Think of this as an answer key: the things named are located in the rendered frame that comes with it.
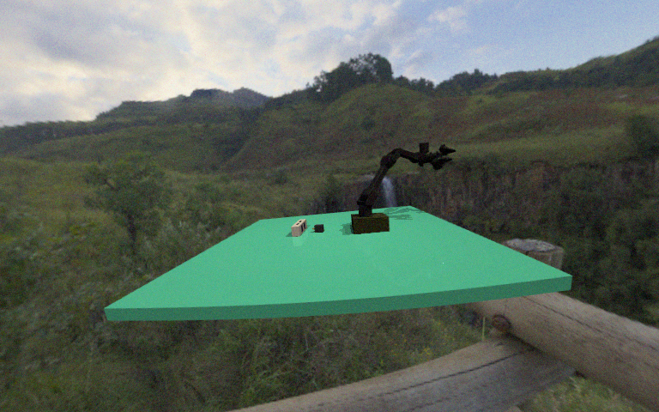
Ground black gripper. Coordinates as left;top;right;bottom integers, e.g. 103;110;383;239
427;144;456;170

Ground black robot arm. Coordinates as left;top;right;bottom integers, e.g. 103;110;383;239
357;142;429;217

